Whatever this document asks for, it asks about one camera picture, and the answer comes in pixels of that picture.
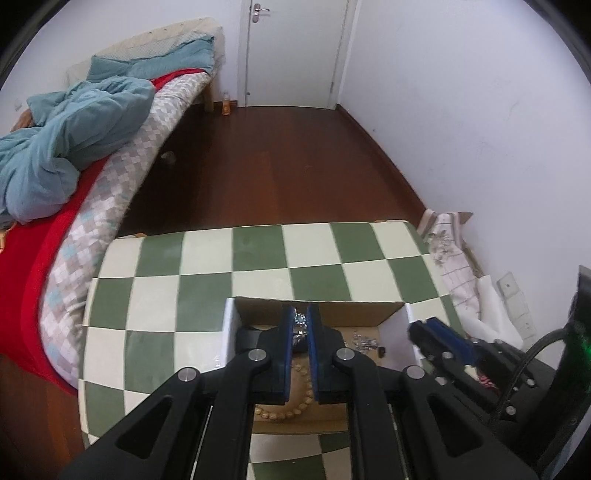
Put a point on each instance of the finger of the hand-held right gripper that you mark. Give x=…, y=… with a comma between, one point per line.
x=445, y=331
x=429, y=344

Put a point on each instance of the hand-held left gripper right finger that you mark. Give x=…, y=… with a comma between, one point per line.
x=315, y=360

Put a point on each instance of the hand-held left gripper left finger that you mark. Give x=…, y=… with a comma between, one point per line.
x=288, y=360

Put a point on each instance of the white cardboard box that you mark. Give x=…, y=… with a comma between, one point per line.
x=351, y=314

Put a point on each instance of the white foam sheet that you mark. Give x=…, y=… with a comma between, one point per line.
x=489, y=314

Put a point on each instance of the white red plastic bag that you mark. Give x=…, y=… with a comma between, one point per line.
x=485, y=381

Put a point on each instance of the green white checkered tablecloth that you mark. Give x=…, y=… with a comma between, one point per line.
x=207, y=286

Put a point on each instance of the brown cardboard sheet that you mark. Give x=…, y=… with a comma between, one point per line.
x=464, y=216

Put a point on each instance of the checkered bed sheet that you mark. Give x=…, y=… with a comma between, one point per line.
x=92, y=230

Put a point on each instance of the small dark floor object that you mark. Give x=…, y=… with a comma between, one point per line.
x=167, y=158

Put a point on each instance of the orange drink bottle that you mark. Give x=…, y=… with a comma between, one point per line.
x=226, y=105

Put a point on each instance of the bed with patterned cover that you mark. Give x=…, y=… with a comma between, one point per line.
x=27, y=300

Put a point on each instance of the white door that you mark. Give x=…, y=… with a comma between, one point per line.
x=295, y=50

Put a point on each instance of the blue duvet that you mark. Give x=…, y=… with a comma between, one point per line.
x=69, y=138

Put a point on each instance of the cream pillow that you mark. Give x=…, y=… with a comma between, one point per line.
x=152, y=41

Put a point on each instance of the brown furry item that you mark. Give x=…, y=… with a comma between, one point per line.
x=23, y=122

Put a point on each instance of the white wall socket strip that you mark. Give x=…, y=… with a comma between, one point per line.
x=510, y=288

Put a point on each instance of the wooden bed frame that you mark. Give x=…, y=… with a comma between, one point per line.
x=210, y=99

